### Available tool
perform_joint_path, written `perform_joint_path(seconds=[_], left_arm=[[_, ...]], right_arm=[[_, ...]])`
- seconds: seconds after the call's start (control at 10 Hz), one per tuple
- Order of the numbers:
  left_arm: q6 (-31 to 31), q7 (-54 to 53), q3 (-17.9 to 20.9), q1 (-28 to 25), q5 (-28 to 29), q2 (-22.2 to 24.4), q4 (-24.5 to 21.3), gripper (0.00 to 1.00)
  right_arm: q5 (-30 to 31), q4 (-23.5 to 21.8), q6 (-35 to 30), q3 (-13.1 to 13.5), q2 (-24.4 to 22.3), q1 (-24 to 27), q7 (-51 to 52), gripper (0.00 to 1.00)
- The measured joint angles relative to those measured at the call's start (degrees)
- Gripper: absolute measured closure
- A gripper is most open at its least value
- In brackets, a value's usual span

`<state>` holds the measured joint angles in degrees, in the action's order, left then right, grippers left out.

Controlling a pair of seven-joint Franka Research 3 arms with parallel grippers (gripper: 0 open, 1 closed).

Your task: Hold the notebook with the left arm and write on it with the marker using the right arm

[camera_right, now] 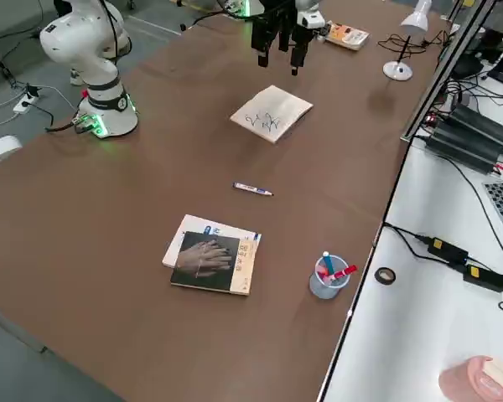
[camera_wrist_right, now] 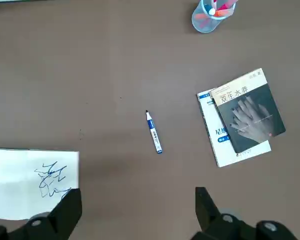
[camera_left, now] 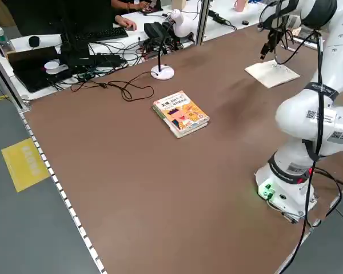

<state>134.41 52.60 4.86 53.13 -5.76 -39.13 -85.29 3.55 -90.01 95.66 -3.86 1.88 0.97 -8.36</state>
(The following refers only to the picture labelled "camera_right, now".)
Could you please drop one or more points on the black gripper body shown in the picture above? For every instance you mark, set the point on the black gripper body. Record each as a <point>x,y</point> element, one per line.
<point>305,39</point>
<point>276,10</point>

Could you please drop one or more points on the white scribbled notebook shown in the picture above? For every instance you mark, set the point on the white scribbled notebook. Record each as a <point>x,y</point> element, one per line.
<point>276,109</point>

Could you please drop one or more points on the blue white marker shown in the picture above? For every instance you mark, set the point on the blue white marker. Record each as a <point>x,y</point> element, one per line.
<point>251,189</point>

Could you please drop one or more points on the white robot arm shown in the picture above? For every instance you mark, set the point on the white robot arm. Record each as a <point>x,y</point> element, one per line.
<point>308,6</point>
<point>79,42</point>

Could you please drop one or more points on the orange illustrated book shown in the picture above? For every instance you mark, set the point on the orange illustrated book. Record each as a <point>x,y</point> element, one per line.
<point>348,37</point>

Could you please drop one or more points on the white desk lamp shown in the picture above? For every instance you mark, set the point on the white desk lamp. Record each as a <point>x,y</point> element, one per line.
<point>417,19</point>

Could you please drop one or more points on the small red-lit circuit board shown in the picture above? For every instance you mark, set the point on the small red-lit circuit board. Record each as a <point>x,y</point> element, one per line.
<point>431,120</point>

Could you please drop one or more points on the black finned power supply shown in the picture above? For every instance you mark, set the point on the black finned power supply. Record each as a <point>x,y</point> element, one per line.
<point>461,148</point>
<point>482,123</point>

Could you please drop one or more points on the white blue book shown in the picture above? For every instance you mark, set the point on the white blue book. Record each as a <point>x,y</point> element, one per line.
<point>193,224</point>

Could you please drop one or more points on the blue pen white cap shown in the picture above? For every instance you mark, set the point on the blue pen white cap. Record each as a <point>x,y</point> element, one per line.
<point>328,263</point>

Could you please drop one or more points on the orange pen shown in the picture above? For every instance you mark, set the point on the orange pen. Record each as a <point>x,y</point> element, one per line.
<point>322,274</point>

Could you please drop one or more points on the red pen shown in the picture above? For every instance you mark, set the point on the red pen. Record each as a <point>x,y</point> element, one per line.
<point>345,272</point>

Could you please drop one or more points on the dark book with hands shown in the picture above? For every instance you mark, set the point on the dark book with hands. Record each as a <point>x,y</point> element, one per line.
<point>201,268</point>

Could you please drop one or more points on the translucent blue pen cup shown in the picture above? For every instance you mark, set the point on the translucent blue pen cup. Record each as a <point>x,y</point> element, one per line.
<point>325,289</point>

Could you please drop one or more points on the black tape roll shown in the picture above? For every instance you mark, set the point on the black tape roll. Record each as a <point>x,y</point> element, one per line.
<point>385,283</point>

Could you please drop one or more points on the black power adapter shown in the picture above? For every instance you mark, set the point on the black power adapter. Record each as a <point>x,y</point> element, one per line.
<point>484,277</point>
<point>446,250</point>

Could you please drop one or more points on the white power strip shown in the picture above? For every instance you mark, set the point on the white power strip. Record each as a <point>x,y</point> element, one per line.
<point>25,104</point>

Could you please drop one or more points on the white cart yellow label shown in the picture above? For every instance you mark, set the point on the white cart yellow label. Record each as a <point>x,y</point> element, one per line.
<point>2,148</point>

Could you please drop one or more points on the pink container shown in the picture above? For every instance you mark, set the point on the pink container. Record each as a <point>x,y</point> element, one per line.
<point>457,381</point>

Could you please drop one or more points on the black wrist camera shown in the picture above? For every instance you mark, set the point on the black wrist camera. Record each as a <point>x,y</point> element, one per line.
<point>322,35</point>

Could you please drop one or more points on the aluminium frame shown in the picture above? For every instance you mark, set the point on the aluminium frame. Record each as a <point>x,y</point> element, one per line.
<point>435,84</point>

